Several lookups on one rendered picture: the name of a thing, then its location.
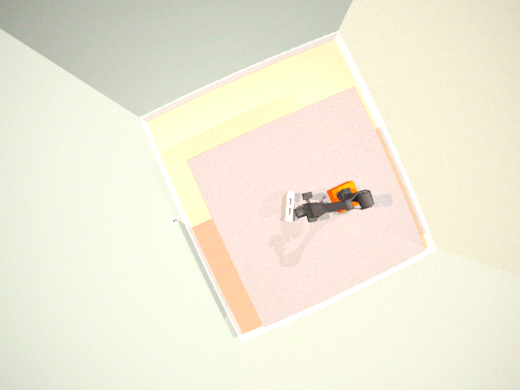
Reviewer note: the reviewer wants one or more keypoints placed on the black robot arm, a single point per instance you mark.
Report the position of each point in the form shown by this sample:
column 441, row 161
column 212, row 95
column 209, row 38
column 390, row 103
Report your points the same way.
column 346, row 197

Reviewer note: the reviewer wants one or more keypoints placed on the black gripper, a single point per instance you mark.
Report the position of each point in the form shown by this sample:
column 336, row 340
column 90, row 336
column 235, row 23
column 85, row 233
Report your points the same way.
column 308, row 196

